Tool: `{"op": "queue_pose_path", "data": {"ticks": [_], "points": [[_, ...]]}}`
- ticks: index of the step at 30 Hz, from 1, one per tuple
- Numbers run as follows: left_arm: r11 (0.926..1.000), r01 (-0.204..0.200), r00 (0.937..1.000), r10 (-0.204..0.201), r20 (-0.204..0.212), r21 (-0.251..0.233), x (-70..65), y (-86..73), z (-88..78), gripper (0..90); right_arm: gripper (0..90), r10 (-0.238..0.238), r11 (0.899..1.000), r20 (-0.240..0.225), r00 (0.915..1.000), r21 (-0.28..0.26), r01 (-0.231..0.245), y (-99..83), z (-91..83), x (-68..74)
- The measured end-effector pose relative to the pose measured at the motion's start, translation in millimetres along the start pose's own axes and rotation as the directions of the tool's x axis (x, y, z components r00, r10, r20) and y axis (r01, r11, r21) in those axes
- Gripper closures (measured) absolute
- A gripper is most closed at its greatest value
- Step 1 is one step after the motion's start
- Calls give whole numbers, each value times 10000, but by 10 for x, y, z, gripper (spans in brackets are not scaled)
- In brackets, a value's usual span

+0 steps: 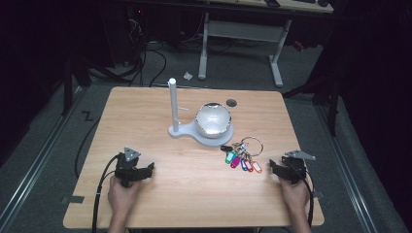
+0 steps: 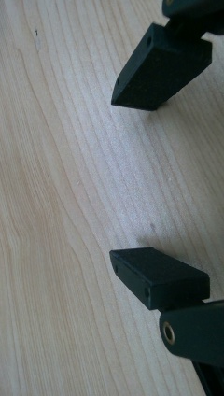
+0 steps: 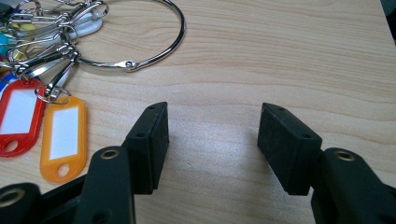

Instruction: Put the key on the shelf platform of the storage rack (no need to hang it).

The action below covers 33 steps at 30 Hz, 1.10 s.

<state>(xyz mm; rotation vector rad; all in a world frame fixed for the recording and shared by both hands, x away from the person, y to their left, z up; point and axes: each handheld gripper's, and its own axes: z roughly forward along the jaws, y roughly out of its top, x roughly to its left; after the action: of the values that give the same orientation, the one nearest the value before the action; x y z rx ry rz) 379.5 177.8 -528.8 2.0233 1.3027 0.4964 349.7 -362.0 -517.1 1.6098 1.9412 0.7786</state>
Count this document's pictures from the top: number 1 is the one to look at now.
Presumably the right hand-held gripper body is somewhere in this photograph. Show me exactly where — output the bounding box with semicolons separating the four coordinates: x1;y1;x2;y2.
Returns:
281;150;317;185

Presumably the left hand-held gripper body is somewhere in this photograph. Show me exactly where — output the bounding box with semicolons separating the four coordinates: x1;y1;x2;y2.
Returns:
114;147;144;189

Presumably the person's right hand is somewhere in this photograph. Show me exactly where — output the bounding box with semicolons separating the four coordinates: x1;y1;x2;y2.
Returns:
279;176;311;214

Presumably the person's left hand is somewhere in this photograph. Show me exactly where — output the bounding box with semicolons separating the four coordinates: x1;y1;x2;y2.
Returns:
107;176;142;216

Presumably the key bunch with coloured tags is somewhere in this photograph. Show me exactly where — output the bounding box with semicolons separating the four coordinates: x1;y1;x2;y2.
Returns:
220;136;264;175

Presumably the white stand with pole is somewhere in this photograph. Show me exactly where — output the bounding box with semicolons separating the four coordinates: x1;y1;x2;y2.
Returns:
167;77;235;149

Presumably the black tape strip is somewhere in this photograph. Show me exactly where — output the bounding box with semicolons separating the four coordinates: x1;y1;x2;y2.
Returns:
60;195;86;206

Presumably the silver metal bowl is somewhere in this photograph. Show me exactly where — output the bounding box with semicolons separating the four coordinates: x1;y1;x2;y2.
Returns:
194;102;233;140

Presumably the black metal stand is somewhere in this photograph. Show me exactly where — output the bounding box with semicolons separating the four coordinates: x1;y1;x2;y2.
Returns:
282;74;342;138

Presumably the white-framed desk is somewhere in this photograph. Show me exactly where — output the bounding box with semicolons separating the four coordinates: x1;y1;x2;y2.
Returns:
197;0;334;89

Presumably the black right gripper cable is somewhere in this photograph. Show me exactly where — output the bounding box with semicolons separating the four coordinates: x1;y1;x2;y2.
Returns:
302;169;316;228

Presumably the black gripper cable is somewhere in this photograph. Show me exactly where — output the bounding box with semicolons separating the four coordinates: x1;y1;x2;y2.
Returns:
302;169;316;228
91;153;121;233

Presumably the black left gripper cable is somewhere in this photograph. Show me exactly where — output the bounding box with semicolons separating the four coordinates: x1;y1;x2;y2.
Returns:
91;153;121;233

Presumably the thin black floor cable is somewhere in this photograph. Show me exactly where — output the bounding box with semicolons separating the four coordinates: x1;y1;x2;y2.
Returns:
74;116;102;180

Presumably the metal floor rail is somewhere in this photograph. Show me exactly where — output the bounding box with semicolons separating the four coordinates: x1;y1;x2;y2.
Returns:
0;86;86;233
315;104;379;233

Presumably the black floor cable bundle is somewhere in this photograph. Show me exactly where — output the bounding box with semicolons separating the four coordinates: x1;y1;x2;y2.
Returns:
85;13;168;88

